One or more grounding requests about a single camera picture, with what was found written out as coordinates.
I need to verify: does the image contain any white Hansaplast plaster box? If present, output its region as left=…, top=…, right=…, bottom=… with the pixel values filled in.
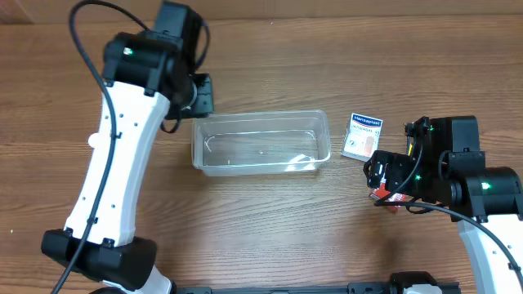
left=341, top=113, right=382, bottom=162

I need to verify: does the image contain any orange tube with white cap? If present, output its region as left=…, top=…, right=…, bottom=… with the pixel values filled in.
left=87, top=132, right=99, bottom=149

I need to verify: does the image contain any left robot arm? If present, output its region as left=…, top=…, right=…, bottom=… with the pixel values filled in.
left=41, top=1, right=214, bottom=293

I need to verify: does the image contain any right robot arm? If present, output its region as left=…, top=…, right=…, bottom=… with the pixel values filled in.
left=363, top=116, right=522, bottom=293

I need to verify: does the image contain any clear plastic container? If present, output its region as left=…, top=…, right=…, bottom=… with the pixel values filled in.
left=191, top=110, right=331, bottom=176

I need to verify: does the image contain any red medicine sachet box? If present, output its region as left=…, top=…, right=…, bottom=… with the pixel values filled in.
left=369, top=181, right=408, bottom=214

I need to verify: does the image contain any blue yellow cough drops box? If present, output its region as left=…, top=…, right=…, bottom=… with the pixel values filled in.
left=406, top=136, right=413, bottom=156

